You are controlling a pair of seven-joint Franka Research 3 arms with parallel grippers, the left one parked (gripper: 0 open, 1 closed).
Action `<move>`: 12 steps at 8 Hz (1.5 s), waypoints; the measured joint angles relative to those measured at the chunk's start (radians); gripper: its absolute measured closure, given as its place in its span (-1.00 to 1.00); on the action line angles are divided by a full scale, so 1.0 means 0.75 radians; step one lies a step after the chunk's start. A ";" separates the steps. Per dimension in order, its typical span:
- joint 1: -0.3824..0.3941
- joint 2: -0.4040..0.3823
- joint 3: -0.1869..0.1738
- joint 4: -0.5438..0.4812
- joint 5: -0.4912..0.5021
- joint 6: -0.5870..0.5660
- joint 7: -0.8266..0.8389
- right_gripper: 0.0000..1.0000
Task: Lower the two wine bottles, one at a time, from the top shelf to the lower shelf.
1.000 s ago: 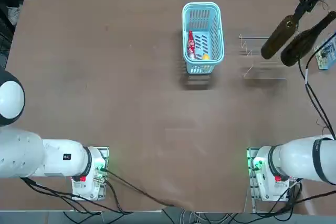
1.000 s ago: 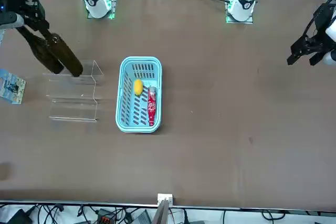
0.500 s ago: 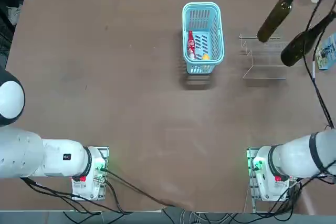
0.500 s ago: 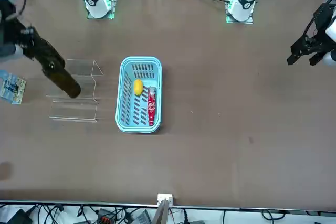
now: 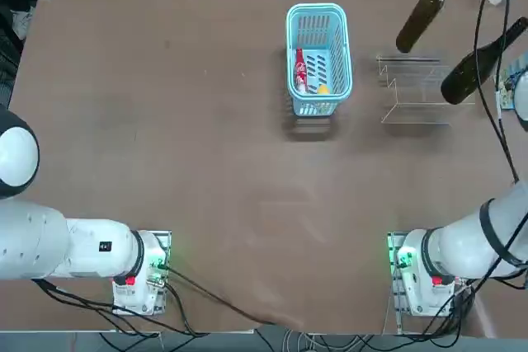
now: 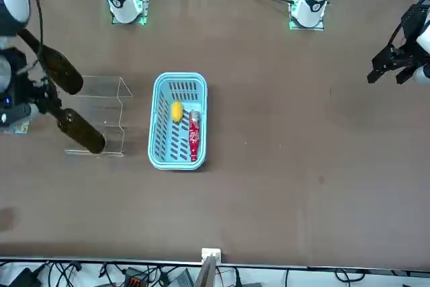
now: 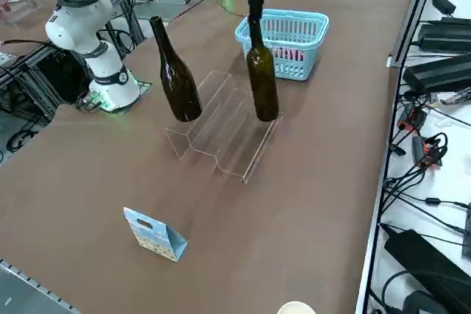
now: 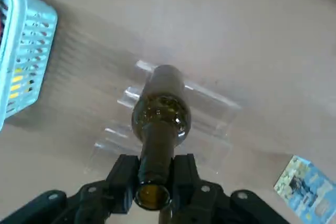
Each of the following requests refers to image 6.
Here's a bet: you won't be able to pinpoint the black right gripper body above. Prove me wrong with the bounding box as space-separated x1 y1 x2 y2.
12 48 42 108

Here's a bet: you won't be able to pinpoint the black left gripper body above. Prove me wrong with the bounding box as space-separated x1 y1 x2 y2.
391 3 430 66

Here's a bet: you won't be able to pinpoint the dark green wine bottle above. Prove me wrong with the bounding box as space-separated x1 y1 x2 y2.
56 108 107 155
16 28 84 95

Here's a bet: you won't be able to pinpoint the clear acrylic stepped shelf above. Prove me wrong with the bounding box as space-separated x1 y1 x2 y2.
63 75 132 157

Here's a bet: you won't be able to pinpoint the blue yellow printed booklet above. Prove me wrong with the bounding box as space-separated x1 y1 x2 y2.
0 121 32 135

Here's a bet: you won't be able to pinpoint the light blue plastic basket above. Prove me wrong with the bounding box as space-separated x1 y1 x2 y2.
147 71 210 171

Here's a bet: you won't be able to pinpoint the yellow lemon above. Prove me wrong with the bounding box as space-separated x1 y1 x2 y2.
171 101 184 123

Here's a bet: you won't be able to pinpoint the red cola bottle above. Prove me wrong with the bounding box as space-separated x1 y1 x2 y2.
187 110 202 163

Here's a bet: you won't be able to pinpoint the black power adapter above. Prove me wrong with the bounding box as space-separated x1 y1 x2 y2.
6 268 43 287

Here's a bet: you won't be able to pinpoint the power strip red switches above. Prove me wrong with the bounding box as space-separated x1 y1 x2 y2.
123 268 148 286

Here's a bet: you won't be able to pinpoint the grey power adapter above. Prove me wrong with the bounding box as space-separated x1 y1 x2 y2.
174 269 196 287

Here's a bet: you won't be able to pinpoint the aluminium camera post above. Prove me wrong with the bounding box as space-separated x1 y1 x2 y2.
196 247 222 287

